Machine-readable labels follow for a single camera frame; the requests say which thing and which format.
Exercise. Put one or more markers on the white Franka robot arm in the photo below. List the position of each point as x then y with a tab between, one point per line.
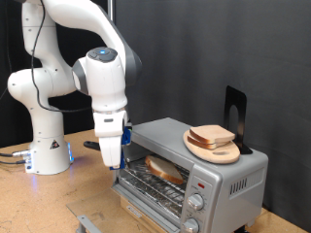
103	81

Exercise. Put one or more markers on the wooden toast slice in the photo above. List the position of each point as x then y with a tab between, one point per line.
204	145
210	133

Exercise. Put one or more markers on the black metal bookend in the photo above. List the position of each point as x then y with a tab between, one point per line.
241	100

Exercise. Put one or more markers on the silver toaster oven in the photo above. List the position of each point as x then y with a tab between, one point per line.
226	174

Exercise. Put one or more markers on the vertical metal pole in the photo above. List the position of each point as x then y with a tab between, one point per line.
111	9

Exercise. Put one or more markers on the round wooden plate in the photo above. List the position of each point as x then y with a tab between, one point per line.
220	158

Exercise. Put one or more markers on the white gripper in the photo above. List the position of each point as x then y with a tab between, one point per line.
110	145

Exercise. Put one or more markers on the silver oven knob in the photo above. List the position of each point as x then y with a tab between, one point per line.
195	202
191	226

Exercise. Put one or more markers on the white bread slice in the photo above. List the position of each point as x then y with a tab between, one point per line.
163	170

